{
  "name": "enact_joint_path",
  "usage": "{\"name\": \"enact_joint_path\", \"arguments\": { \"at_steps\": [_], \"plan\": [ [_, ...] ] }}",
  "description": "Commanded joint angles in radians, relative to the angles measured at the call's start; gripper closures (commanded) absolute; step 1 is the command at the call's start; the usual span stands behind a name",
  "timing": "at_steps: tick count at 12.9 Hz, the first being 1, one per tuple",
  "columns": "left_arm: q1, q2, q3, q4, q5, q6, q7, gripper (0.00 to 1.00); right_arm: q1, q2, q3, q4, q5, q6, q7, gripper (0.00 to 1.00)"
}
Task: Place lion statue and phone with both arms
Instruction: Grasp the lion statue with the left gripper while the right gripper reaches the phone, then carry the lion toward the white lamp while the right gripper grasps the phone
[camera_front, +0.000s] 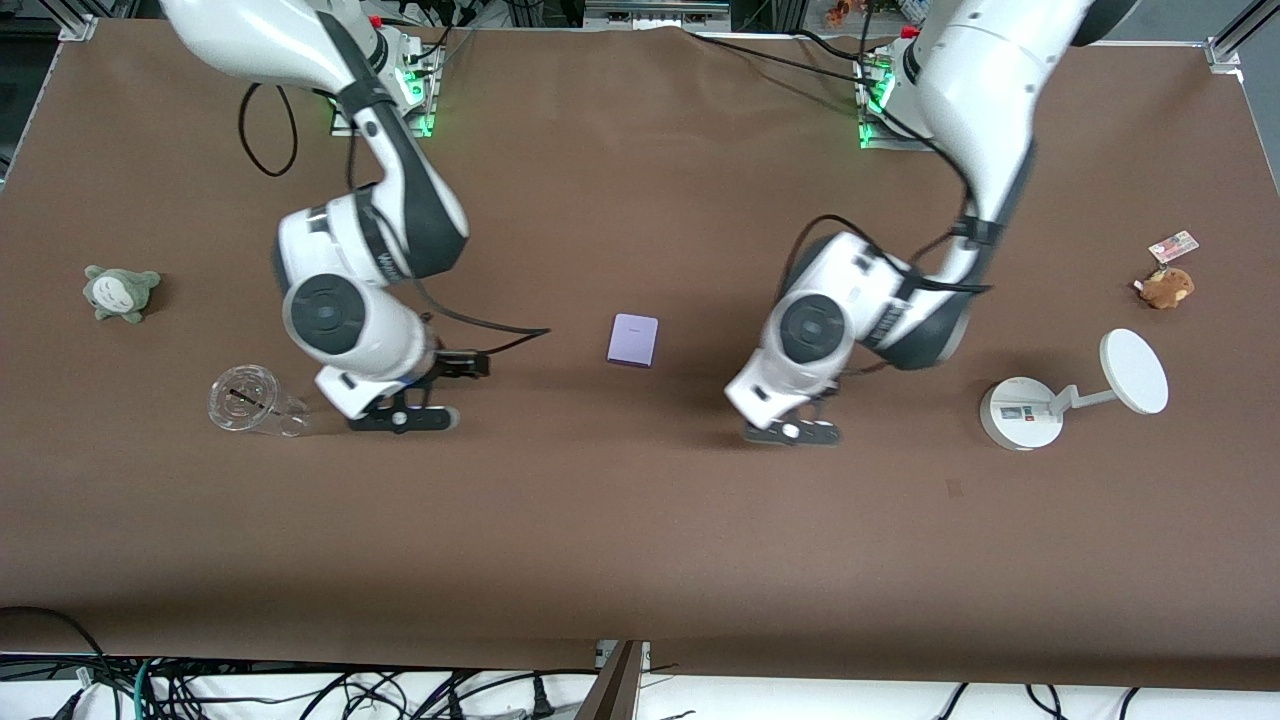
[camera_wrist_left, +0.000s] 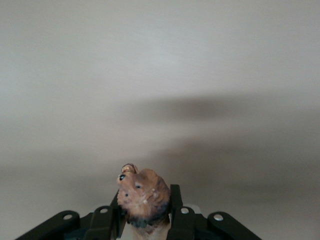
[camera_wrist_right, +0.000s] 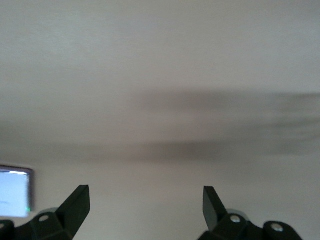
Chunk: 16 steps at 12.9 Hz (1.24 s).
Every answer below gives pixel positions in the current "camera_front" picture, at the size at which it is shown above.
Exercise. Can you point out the clear glass cup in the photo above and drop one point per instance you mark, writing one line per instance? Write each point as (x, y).
(285, 415)

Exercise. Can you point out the black power plug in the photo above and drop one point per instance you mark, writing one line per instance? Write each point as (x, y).
(542, 700)

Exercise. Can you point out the white round desk lamp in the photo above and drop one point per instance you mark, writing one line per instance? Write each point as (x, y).
(1020, 415)

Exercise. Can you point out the grey Totoro plush toy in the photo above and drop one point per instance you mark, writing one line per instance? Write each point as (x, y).
(120, 292)

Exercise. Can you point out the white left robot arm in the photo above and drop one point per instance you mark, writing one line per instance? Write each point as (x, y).
(970, 110)

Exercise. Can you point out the thin black stick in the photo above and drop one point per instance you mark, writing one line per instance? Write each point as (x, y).
(247, 396)

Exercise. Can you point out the lilac Huawei phone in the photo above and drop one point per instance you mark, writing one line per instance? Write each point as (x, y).
(633, 340)

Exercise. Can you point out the grey metal rail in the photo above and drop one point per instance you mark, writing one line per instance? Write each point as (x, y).
(655, 10)

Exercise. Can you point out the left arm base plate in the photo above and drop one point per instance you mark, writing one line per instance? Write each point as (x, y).
(875, 100)

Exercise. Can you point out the small orange figurine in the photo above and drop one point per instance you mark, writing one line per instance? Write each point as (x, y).
(838, 12)

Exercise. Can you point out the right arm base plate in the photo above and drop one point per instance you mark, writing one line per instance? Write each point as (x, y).
(425, 95)

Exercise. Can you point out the brown wooden post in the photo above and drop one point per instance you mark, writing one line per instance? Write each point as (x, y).
(610, 695)

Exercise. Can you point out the brown felt table cover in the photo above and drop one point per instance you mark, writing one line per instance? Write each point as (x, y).
(640, 550)

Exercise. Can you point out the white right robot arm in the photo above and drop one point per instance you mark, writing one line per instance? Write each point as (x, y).
(400, 190)

